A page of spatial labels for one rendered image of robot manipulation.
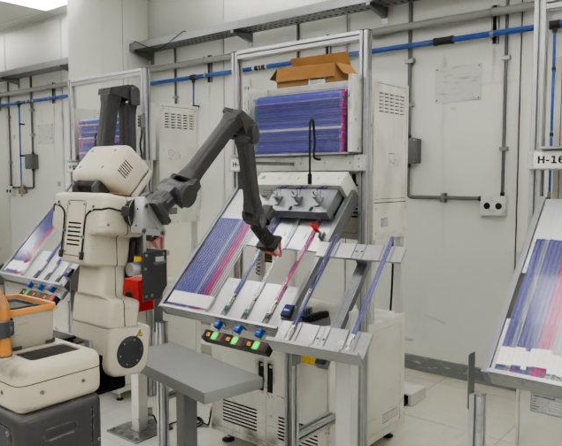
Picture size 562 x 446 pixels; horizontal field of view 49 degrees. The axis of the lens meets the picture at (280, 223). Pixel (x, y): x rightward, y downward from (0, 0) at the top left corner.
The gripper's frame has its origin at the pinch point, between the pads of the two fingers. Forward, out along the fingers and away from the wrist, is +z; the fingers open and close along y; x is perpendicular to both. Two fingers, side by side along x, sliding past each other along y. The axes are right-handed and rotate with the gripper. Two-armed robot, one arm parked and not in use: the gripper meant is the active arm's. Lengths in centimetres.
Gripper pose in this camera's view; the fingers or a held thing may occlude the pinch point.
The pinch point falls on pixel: (278, 254)
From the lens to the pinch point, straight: 258.2
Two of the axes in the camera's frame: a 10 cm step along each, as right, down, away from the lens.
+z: 4.5, 6.5, 6.1
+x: -4.4, 7.6, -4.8
